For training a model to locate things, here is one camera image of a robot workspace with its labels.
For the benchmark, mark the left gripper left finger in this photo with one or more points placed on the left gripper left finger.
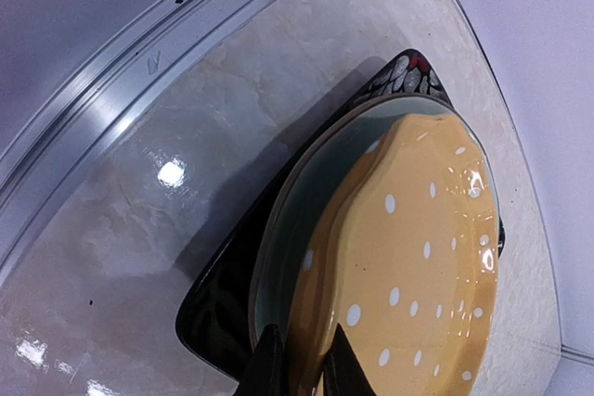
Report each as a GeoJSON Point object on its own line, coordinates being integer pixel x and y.
{"type": "Point", "coordinates": [265, 373]}

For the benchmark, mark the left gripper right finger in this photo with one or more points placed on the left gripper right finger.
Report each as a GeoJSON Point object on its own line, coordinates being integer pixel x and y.
{"type": "Point", "coordinates": [342, 373]}

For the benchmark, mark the yellow polka dot plate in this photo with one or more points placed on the yellow polka dot plate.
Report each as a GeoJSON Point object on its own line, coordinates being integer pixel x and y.
{"type": "Point", "coordinates": [403, 259]}

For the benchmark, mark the black floral square plate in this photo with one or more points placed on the black floral square plate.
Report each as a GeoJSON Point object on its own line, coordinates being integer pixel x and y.
{"type": "Point", "coordinates": [214, 318]}

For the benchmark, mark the left frame post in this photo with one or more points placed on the left frame post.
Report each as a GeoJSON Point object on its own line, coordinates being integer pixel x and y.
{"type": "Point", "coordinates": [98, 103]}

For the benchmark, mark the light teal round plate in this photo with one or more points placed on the light teal round plate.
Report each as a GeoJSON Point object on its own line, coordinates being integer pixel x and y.
{"type": "Point", "coordinates": [306, 193]}

